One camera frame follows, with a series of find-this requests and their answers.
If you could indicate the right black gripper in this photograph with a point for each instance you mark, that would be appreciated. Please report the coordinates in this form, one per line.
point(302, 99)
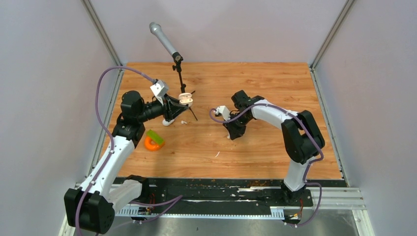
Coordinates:
point(234, 132)

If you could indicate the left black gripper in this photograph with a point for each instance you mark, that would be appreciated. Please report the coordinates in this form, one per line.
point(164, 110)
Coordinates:
point(169, 111)

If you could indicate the small beige charging case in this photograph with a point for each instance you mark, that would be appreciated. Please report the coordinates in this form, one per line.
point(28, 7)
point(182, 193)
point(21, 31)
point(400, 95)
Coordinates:
point(185, 99)

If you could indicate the white earbud charging case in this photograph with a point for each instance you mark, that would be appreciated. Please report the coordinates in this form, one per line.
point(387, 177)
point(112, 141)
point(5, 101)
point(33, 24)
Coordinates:
point(167, 123)

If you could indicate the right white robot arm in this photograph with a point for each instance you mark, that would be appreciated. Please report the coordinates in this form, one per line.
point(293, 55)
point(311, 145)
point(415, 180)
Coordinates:
point(303, 140)

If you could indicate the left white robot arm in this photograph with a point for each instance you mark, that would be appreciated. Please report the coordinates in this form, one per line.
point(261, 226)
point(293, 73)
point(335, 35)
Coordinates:
point(93, 205)

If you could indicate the green block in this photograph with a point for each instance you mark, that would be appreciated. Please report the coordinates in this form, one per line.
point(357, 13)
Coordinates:
point(156, 138)

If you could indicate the black tripod microphone stand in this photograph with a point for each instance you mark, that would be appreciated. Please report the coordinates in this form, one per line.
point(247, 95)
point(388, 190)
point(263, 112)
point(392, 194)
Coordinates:
point(177, 67)

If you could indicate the grey microphone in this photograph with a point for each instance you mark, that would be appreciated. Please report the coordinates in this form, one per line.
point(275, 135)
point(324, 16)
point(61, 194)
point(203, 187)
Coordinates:
point(157, 31)

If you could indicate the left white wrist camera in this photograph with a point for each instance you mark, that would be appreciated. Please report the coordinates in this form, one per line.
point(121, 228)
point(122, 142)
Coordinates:
point(159, 89)

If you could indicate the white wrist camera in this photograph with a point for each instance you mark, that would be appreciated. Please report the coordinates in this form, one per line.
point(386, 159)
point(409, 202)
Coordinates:
point(159, 89)
point(222, 111)

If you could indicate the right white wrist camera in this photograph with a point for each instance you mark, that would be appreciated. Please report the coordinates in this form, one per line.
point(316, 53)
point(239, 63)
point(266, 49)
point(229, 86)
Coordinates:
point(222, 111)

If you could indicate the orange ring toy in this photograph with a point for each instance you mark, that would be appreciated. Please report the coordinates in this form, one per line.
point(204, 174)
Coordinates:
point(151, 145)

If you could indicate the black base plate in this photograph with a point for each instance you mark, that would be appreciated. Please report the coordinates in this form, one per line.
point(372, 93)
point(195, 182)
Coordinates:
point(222, 196)

